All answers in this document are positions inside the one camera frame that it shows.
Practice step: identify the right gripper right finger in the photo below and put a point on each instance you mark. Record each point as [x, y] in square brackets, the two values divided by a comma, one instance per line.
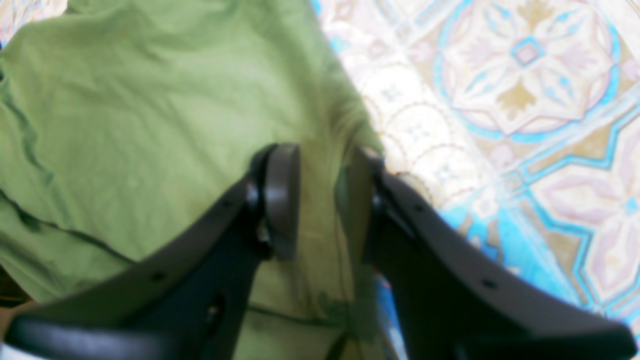
[452, 302]

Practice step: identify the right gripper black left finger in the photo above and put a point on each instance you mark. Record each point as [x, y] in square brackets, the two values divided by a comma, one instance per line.
[188, 300]

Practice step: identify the olive green t-shirt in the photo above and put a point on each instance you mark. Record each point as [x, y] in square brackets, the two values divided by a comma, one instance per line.
[122, 121]

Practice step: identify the patterned tile tablecloth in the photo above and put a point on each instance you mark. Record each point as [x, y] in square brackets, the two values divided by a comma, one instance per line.
[517, 119]

